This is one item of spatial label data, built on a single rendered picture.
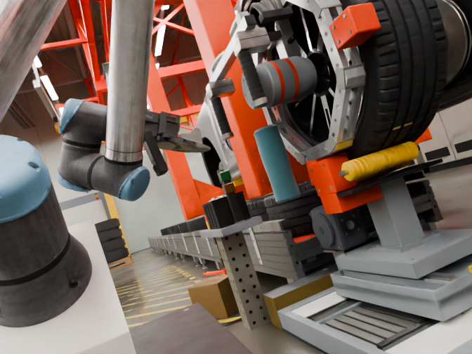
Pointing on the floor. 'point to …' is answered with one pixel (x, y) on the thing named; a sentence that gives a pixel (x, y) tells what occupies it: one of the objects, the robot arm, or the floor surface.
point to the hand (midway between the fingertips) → (205, 150)
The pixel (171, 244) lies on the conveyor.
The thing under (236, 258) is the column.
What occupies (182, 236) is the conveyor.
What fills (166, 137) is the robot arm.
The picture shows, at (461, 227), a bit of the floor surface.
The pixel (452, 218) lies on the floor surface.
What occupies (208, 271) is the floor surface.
